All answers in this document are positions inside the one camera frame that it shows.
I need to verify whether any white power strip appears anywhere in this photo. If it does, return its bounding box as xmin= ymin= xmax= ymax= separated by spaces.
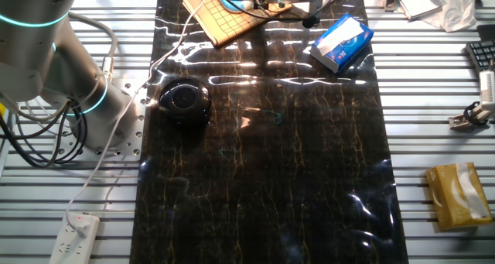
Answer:
xmin=49 ymin=212 xmax=101 ymax=264

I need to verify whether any blue tissue box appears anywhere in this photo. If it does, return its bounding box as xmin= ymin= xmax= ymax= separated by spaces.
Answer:
xmin=309 ymin=12 xmax=375 ymax=75

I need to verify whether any white plastic bag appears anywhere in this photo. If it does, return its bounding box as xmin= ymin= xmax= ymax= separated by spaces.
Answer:
xmin=421 ymin=0 xmax=479 ymax=33

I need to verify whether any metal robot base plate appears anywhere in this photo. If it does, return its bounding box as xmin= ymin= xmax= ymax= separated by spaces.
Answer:
xmin=52 ymin=77 xmax=149 ymax=163

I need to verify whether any white lamp cable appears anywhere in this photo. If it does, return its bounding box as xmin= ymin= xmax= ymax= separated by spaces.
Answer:
xmin=64 ymin=0 xmax=212 ymax=238

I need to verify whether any black round bowl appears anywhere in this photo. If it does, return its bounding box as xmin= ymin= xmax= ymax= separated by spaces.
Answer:
xmin=157 ymin=77 xmax=213 ymax=127

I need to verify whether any black small box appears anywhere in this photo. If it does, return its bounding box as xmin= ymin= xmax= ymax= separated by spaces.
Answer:
xmin=476 ymin=23 xmax=495 ymax=43

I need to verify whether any wooden grid board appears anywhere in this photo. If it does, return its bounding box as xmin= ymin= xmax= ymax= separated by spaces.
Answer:
xmin=178 ymin=0 xmax=293 ymax=50

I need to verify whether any black cable bundle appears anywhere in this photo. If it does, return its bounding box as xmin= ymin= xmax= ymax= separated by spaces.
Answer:
xmin=0 ymin=99 xmax=89 ymax=169

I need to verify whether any black marble pattern mat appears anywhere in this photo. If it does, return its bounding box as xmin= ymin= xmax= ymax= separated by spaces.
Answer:
xmin=129 ymin=0 xmax=410 ymax=264

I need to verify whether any black keyboard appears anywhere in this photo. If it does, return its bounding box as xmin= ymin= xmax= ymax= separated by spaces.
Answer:
xmin=465 ymin=39 xmax=495 ymax=72

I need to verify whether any grey flat device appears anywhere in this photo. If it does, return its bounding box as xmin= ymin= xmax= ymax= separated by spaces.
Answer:
xmin=394 ymin=0 xmax=446 ymax=22

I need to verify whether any thick grey robot cable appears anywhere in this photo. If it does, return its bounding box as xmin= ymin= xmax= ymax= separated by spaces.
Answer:
xmin=68 ymin=12 xmax=119 ymax=83

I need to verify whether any yellow tissue box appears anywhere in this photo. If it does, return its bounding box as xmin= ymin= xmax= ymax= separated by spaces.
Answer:
xmin=425 ymin=162 xmax=495 ymax=231

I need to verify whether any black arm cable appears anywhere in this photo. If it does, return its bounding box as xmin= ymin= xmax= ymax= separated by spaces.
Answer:
xmin=192 ymin=0 xmax=341 ymax=29

